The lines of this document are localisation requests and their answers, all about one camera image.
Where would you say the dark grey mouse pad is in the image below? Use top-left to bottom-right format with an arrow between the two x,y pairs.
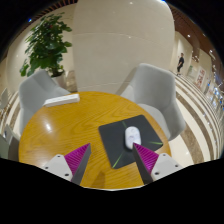
98,114 -> 164,170

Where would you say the grey upholstered armchair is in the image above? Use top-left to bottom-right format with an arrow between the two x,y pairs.
119,62 -> 187,142
0,124 -> 21,162
18,69 -> 72,134

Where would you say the person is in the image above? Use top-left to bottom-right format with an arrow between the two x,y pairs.
176,52 -> 185,76

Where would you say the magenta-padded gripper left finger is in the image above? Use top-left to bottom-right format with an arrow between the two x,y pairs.
41,142 -> 92,186

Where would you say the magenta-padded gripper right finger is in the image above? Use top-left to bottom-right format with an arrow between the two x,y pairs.
132,142 -> 184,186

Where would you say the white cartoon-print computer mouse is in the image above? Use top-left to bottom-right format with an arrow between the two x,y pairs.
124,125 -> 141,150

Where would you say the green leafy potted plant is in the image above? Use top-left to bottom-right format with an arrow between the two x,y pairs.
19,13 -> 74,90

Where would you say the white power strip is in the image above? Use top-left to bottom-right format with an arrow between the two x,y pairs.
43,93 -> 81,108

